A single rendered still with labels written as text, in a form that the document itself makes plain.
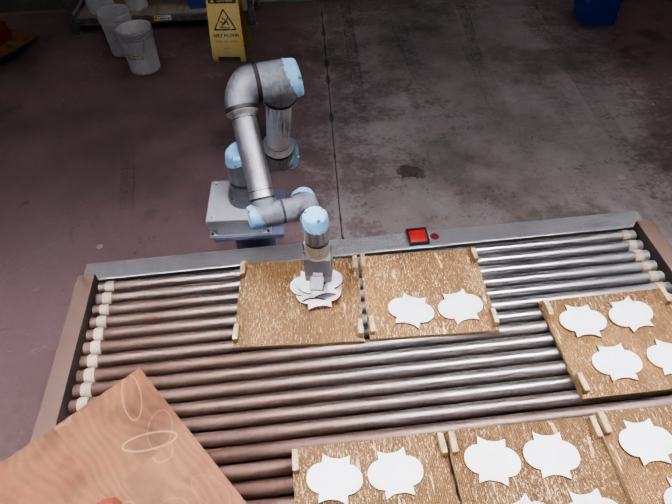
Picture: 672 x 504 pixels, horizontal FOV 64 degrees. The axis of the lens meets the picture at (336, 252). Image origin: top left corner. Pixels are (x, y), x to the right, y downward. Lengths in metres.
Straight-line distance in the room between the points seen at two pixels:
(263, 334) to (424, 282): 0.57
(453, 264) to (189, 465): 1.06
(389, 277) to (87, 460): 1.04
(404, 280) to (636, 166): 2.67
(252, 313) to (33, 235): 2.30
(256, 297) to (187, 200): 1.95
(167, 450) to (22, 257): 2.44
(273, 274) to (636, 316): 1.18
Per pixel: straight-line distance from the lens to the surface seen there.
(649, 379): 1.83
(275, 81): 1.66
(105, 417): 1.59
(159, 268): 2.02
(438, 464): 1.53
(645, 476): 1.68
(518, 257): 2.02
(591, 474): 1.63
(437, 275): 1.87
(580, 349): 1.81
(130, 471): 1.50
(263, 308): 1.78
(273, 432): 1.58
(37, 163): 4.45
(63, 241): 3.71
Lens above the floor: 2.35
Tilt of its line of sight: 47 degrees down
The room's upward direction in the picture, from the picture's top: 2 degrees counter-clockwise
